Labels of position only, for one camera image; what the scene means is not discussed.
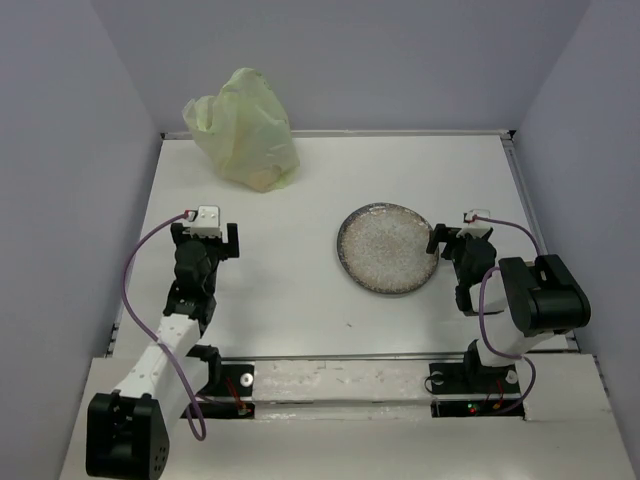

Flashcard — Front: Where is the light green plastic bag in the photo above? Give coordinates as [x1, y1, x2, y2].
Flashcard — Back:
[182, 68, 300, 193]

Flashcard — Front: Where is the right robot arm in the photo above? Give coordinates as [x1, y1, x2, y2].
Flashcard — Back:
[424, 215, 591, 395]

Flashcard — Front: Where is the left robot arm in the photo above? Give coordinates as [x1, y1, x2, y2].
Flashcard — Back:
[85, 210, 240, 479]

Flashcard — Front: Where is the speckled ceramic plate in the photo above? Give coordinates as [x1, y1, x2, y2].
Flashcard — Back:
[336, 202, 439, 296]

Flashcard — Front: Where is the white front board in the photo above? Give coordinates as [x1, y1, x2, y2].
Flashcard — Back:
[57, 354, 636, 480]

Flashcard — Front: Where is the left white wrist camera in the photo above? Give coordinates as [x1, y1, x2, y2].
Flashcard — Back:
[189, 205, 222, 238]

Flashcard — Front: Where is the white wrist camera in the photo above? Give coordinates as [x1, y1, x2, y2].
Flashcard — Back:
[458, 209, 492, 238]
[189, 205, 222, 238]

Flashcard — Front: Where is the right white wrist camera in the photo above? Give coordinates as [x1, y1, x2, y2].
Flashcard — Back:
[458, 209, 492, 238]

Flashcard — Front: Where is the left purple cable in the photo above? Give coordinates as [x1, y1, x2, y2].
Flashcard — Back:
[121, 211, 208, 442]

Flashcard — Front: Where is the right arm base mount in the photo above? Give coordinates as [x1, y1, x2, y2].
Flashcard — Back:
[424, 362, 524, 418]

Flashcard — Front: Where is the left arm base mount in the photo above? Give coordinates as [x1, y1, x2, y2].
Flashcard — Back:
[196, 363, 255, 420]

